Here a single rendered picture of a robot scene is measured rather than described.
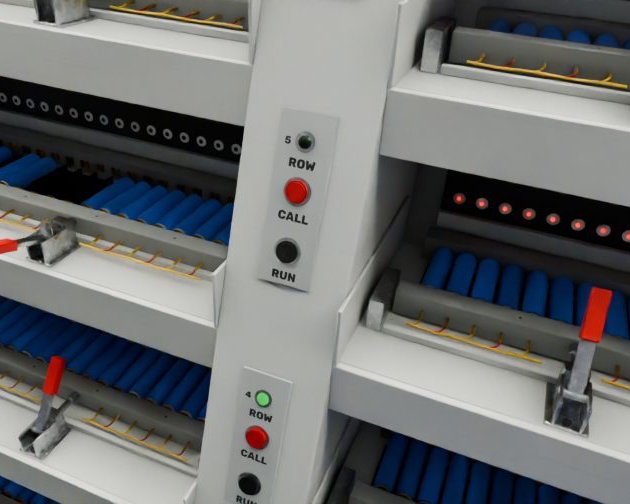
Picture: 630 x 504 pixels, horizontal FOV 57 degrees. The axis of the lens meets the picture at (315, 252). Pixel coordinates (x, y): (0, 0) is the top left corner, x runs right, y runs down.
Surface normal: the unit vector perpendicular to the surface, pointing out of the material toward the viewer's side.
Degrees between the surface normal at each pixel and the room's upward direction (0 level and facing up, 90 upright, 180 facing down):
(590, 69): 108
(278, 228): 90
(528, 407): 18
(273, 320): 90
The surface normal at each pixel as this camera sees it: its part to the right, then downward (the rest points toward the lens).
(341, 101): -0.33, 0.21
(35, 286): -0.37, 0.49
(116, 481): 0.06, -0.84
